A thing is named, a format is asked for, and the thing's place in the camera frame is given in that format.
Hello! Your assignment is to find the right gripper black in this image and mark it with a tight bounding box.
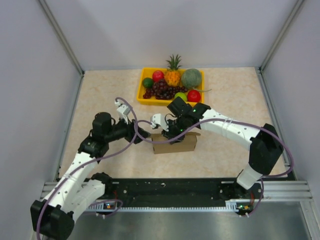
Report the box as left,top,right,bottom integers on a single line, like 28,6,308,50
161,116,189,145

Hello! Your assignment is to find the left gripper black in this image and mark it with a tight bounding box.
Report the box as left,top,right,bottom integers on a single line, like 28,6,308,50
105,114,151,145

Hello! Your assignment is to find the brown cardboard box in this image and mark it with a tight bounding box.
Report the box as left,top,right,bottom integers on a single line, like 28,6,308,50
152,132,201,154

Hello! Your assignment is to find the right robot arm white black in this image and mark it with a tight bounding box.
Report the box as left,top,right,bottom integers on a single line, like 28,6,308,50
152,97,284,198

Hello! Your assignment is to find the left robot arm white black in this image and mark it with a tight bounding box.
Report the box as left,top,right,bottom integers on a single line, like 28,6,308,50
30,112,142,240

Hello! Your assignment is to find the light green apple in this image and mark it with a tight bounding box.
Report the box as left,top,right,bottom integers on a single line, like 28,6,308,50
174,92,188,102

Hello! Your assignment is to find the red tomato fruit front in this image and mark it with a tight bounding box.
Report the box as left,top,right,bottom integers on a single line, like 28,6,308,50
187,90,201,103

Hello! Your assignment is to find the purple grape bunch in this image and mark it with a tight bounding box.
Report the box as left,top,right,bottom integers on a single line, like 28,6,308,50
142,79,187,100

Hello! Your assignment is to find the yellow plastic tray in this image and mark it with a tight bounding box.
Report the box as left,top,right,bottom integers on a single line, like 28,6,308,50
136,67,205,107

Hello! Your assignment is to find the dark green lime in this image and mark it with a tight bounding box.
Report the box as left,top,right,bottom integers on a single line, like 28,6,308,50
142,77,154,89

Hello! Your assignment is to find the green netted melon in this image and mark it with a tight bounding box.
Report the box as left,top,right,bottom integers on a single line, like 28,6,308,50
181,68,202,89

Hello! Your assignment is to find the pineapple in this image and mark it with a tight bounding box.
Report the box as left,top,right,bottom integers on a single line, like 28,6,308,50
164,54,182,87

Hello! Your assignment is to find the red apple at back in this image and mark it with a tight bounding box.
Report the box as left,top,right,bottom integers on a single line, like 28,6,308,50
152,70,165,83

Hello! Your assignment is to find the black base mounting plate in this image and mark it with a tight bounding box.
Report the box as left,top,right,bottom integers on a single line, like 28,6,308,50
101,178,262,208

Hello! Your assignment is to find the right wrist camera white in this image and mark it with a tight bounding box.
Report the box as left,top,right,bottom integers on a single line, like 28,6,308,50
150,113,169,132

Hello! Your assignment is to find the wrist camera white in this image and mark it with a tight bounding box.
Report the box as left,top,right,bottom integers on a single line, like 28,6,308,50
114,100,131,125
150,113,169,132

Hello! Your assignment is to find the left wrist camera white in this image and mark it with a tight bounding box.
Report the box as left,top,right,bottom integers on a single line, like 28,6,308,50
114,100,131,125

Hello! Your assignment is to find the white cable duct strip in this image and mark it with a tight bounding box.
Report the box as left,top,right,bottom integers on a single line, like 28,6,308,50
85,200,254,214

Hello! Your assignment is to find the left aluminium frame post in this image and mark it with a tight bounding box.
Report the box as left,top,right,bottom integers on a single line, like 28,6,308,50
36,0,85,77

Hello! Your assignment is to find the aluminium frame post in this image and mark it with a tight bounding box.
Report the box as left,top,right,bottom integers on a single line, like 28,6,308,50
258,0,306,75
36,0,85,77

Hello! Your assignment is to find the right aluminium frame post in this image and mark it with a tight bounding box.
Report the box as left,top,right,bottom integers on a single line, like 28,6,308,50
258,0,306,75

